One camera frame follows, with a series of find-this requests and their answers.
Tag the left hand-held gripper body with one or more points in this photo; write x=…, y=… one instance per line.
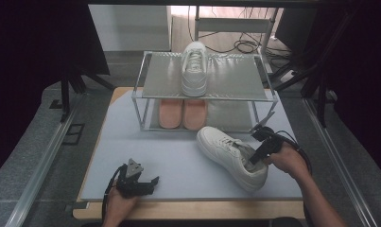
x=131, y=183

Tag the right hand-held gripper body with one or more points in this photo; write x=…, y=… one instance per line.
x=268, y=138

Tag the white leather sneaker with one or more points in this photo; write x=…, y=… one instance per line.
x=219, y=148
x=194, y=82

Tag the pink slipper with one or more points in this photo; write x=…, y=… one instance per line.
x=169, y=113
x=195, y=113

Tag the metal shoe rack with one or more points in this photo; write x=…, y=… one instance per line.
x=235, y=75

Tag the person's right hand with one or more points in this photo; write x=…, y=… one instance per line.
x=287, y=162

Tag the person's left hand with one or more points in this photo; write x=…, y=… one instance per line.
x=117, y=209

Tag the light grey table mat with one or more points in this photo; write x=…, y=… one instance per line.
x=131, y=151

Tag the wooden table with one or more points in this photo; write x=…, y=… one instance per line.
x=194, y=209

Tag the black tripod stand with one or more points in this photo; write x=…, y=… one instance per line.
x=65, y=94
x=321, y=101

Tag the dark curtain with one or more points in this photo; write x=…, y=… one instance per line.
x=21, y=63
x=367, y=78

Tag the black monitor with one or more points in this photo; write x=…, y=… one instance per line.
x=295, y=25

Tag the black crossbar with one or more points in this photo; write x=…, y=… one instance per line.
x=210, y=2

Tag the white cabinet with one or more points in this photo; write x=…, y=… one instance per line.
x=131, y=28

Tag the aluminium floor rail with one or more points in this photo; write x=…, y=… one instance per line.
x=43, y=170
x=336, y=157

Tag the white metal frame stand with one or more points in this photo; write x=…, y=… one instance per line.
x=232, y=25

